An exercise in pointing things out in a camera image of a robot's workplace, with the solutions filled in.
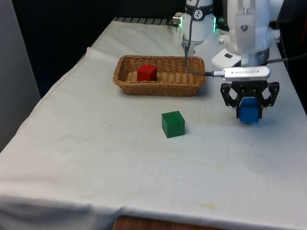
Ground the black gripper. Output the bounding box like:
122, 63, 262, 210
220, 80, 280, 119

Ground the blue cube block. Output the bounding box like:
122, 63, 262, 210
239, 97, 261, 124

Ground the wicker basket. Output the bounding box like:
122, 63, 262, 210
112, 55, 206, 97

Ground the green cube block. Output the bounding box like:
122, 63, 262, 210
161, 110, 186, 139

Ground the red cube block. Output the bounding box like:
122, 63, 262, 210
137, 64, 158, 82

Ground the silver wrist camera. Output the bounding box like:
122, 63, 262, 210
222, 66, 272, 81

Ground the black cable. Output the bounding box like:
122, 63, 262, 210
184, 0, 224, 78
264, 55, 307, 65

